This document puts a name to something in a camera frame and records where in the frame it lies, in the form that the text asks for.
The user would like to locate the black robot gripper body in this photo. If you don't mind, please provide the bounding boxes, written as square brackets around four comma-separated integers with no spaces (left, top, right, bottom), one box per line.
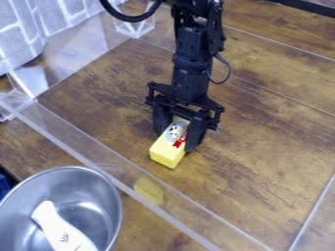
[145,54,225,130]

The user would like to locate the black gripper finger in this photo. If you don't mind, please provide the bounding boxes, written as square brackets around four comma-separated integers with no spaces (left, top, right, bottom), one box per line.
[185,117,208,153]
[152,104,172,136]

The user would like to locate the yellow butter block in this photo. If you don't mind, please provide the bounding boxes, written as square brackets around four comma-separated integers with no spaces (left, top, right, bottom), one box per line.
[149,117,188,169]

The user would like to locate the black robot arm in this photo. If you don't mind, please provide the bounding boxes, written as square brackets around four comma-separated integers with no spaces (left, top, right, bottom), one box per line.
[145,0,232,153]

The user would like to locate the clear acrylic barrier panel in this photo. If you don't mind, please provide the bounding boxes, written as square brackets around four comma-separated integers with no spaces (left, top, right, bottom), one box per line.
[0,0,335,251]

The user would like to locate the silver metal bowl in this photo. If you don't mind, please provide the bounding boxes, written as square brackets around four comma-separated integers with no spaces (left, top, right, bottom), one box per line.
[0,166,122,251]

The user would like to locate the grey brick pattern curtain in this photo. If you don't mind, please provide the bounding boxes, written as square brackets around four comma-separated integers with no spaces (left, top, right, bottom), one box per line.
[0,0,104,76]

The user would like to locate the blue object at edge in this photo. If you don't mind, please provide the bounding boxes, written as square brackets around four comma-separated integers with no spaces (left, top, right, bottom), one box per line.
[0,174,10,200]

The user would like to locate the thick black cable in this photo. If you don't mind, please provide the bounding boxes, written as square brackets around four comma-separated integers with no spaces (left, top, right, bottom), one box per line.
[98,0,164,24]

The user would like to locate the white plastic spatula handle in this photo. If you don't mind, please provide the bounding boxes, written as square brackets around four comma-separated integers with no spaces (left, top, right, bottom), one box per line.
[32,201,98,251]

